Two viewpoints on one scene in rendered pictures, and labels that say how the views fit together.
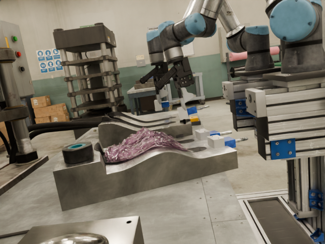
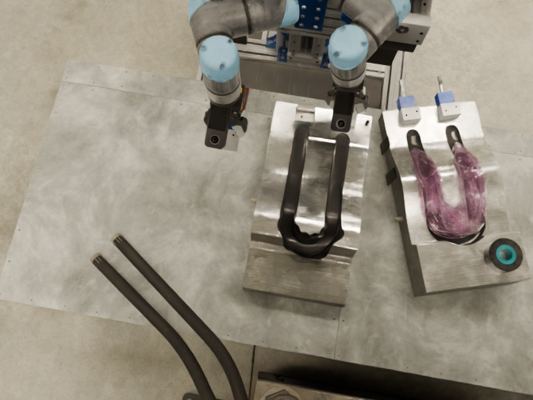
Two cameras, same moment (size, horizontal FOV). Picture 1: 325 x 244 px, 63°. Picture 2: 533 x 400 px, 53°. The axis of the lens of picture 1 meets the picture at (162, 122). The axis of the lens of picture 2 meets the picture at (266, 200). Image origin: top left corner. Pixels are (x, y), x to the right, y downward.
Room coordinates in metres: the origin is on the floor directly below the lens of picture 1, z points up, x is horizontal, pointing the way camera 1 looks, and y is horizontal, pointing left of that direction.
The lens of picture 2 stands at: (1.25, 0.52, 2.20)
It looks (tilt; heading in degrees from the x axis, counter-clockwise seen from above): 74 degrees down; 274
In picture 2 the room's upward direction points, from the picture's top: 2 degrees clockwise
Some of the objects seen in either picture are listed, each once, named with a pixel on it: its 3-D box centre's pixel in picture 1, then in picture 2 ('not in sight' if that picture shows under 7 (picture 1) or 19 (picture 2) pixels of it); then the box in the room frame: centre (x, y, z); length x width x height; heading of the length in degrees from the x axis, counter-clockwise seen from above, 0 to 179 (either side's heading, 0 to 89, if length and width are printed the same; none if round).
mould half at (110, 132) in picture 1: (135, 129); (309, 199); (1.16, 0.13, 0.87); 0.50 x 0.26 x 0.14; 86
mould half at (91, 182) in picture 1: (145, 156); (449, 193); (0.80, 0.07, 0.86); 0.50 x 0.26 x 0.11; 103
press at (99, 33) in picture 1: (97, 82); not in sight; (5.70, 1.25, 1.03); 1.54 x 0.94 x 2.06; 0
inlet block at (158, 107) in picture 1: (167, 103); (231, 122); (1.38, -0.04, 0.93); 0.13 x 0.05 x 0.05; 86
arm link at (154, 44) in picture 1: (155, 42); (220, 64); (1.38, -0.02, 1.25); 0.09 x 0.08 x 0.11; 110
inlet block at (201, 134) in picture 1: (214, 135); (405, 101); (0.92, -0.18, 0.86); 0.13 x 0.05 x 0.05; 103
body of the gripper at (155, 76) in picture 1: (160, 73); (226, 99); (1.38, -0.03, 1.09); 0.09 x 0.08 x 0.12; 86
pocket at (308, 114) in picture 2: not in sight; (304, 116); (1.19, -0.10, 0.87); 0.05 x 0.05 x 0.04; 86
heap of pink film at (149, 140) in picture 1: (143, 142); (451, 186); (0.81, 0.07, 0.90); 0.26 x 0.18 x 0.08; 103
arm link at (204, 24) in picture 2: not in sight; (216, 21); (1.40, -0.12, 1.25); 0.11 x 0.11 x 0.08; 20
